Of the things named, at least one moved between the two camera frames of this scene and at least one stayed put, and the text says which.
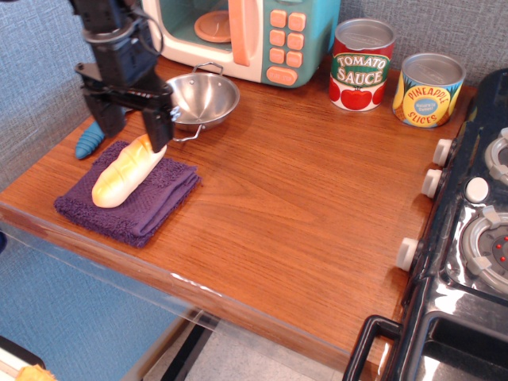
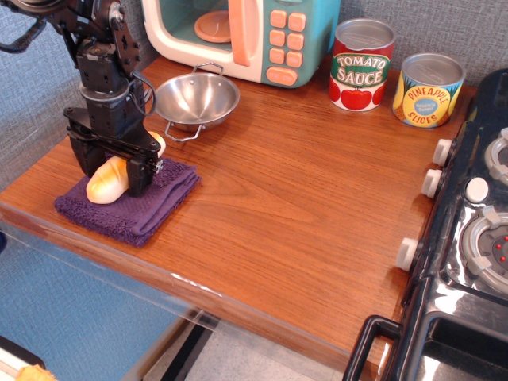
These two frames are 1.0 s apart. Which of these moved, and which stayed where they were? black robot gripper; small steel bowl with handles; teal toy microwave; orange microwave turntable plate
Moved: black robot gripper
Stayed: teal toy microwave; small steel bowl with handles; orange microwave turntable plate
